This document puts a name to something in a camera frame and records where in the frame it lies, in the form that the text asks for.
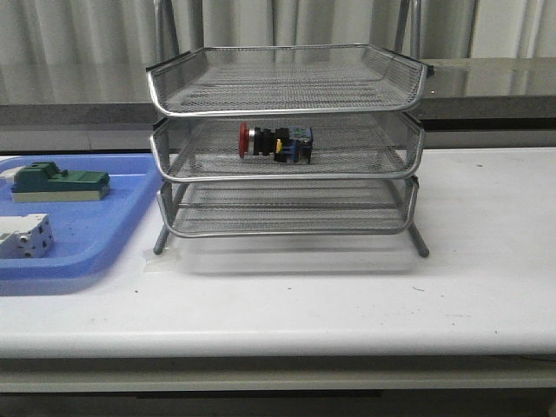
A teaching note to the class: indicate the red emergency stop button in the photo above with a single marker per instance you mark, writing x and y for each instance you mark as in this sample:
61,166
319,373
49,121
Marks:
292,144

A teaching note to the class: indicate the silver mesh tray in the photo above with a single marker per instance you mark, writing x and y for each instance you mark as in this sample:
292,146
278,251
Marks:
276,80
320,207
375,145

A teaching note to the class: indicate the silver mesh bottom tray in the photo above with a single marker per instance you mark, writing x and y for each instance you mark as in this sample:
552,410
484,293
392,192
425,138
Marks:
320,207

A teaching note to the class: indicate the silver mesh top tray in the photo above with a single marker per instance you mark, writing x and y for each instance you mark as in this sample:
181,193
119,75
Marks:
276,80

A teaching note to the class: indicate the blue plastic tray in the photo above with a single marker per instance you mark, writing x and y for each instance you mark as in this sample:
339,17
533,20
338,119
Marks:
88,236

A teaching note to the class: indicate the white circuit breaker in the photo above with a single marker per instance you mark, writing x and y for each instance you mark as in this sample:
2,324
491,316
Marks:
25,236

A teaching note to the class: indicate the grey metal rack frame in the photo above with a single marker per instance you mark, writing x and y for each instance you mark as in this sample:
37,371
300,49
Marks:
165,29

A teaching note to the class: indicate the green and beige switch block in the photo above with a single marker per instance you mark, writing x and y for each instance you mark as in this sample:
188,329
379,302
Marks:
46,182

